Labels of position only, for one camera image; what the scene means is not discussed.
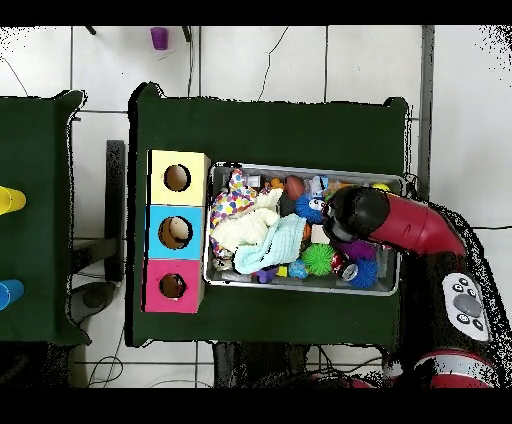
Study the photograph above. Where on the cream knitted cloth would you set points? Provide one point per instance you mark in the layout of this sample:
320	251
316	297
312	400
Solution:
244	230

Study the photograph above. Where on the polka dot cloth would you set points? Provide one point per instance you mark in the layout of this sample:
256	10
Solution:
232	200

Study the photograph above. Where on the mint knitted cloth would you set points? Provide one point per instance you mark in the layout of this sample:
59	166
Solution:
272	248

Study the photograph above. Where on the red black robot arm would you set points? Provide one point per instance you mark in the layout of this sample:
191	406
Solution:
416	228

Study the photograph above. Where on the shallow mesh bin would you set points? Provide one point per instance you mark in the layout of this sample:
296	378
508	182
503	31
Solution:
214	282

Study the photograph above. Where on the wooden box with three holes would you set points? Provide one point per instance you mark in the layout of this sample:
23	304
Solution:
176	248

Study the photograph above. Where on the blue puffer ball with eyes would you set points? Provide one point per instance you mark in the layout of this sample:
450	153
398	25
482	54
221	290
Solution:
306	208

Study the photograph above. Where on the plain wooden cube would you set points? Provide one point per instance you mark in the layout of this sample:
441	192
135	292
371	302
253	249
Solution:
320	234

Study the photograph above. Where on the green puffer ball with eyes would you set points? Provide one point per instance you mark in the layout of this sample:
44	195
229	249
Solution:
318	259

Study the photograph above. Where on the dark green table cloth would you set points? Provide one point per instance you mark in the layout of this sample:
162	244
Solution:
32	240
260	132

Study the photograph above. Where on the purple spiky ball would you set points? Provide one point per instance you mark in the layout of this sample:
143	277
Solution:
358	250

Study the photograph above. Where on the yellow smooth ball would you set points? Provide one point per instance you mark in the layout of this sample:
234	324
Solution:
380	186

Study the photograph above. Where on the purple plastic cup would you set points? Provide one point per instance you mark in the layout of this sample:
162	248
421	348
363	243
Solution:
159	38

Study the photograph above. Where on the yellow plastic cup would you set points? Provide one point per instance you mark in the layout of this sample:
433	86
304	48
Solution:
16	200

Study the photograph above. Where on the blue plastic cup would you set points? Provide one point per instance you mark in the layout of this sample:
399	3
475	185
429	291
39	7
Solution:
12	292

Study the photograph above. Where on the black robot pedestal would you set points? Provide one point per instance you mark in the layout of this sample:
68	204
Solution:
256	364

